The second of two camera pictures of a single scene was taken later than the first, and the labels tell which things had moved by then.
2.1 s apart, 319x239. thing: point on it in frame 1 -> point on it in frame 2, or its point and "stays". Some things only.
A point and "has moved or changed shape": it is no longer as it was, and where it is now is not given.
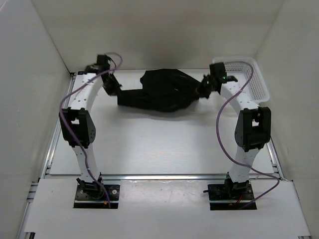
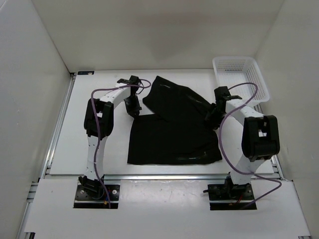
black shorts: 167,90 has moved or changed shape
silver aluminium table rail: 46,175 stays
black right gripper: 200,90 -> 210,117
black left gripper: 115,89 -> 134,110
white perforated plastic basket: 247,71 stays
